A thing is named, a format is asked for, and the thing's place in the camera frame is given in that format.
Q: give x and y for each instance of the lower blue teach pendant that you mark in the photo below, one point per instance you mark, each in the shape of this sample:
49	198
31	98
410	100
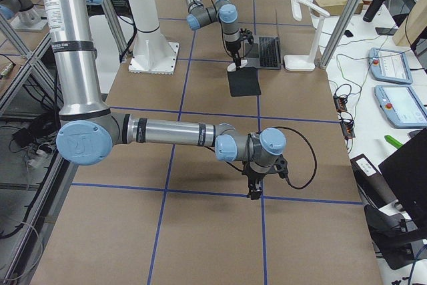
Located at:
401	106

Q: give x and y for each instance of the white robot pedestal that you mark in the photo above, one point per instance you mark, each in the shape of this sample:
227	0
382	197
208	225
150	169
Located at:
152	52

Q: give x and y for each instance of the cardboard box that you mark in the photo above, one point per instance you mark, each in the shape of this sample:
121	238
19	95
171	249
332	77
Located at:
333	7

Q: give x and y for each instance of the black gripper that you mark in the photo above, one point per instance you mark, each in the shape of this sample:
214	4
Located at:
255	177
232	47

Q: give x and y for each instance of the upper blue teach pendant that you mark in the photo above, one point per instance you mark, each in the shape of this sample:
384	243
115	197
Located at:
389	66

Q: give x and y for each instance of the blue teach pendant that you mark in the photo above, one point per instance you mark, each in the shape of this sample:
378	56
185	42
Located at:
401	106
389	66

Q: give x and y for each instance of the grey laptop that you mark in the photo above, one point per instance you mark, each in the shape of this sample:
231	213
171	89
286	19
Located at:
264	52

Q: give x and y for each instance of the aluminium frame post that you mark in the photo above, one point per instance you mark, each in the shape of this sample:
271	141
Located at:
338	32

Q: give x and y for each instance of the white computer mouse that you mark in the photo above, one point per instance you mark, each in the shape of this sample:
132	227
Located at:
233	67

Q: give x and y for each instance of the white chair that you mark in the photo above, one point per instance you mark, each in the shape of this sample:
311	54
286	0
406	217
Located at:
107	61

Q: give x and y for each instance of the black monitor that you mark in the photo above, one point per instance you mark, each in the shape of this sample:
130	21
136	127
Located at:
405	173

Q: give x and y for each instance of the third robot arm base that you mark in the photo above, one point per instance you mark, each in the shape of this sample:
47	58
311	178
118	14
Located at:
24	15

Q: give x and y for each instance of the black water bottle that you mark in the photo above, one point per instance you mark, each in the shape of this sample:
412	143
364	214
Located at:
372	10

